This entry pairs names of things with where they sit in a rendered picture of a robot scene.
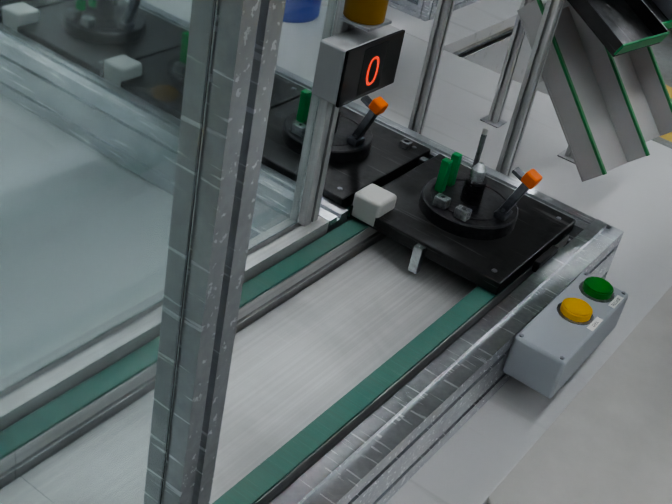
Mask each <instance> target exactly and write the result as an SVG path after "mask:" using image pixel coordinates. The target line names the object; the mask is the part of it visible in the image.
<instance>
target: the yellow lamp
mask: <svg viewBox="0 0 672 504"><path fill-rule="evenodd" d="M388 2H389V0H345V4H344V10H343V14H344V16H345V17H346V18H347V19H349V20H351V21H353V22H356V23H359V24H364V25H379V24H382V23H383V22H384V21H385V16H386V11H387V7H388Z"/></svg>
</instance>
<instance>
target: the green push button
mask: <svg viewBox="0 0 672 504"><path fill-rule="evenodd" d="M582 289H583V290H584V292H585V293H586V294H587V295H589V296H591V297H593V298H595V299H599V300H607V299H610V298H611V296H612V294H613V291H614V289H613V286H612V285H611V284H610V283H609V282H608V281H607V280H605V279H603V278H600V277H588V278H586V279H585V280H584V283H583V285H582Z"/></svg>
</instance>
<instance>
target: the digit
mask: <svg viewBox="0 0 672 504"><path fill-rule="evenodd" d="M388 42H389V41H387V42H385V43H382V44H380V45H377V46H375V47H372V48H370V49H367V50H366V53H365V58H364V63H363V68H362V73H361V78H360V83H359V88H358V93H357V96H359V95H361V94H363V93H365V92H367V91H370V90H372V89H374V88H376V87H379V84H380V79H381V74H382V70H383V65H384V60H385V56H386V51H387V47H388Z"/></svg>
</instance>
